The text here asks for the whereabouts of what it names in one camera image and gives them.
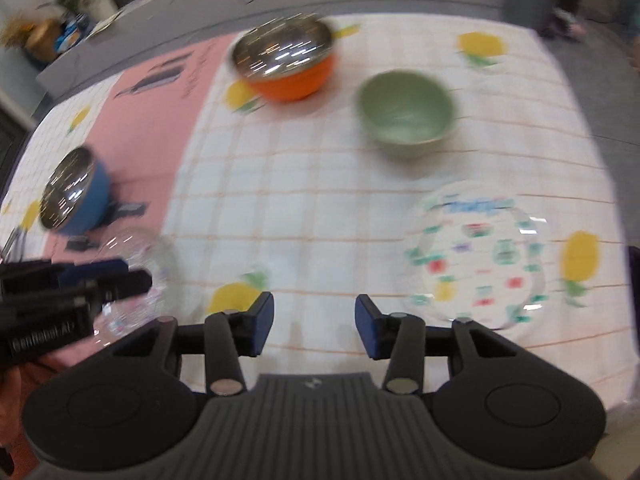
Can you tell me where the small clear glass plate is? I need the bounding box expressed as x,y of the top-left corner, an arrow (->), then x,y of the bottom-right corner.
94,226 -> 180,347

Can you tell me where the blue steel bowl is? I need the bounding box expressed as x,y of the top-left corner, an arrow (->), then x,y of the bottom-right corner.
39,145 -> 111,236

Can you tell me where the white fruity ceramic plate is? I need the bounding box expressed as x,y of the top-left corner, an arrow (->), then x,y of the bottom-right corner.
406,192 -> 549,328

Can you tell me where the large clear glass plate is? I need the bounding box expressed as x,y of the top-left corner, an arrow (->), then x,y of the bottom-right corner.
399,179 -> 554,331

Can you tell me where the green ceramic bowl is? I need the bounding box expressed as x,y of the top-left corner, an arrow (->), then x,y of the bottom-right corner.
354,70 -> 459,160

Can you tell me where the orange steel bowl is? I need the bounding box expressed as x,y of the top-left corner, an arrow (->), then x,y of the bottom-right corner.
230,14 -> 336,103

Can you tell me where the checked lemon tablecloth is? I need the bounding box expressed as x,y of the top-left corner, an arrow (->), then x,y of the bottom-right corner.
1,14 -> 638,406

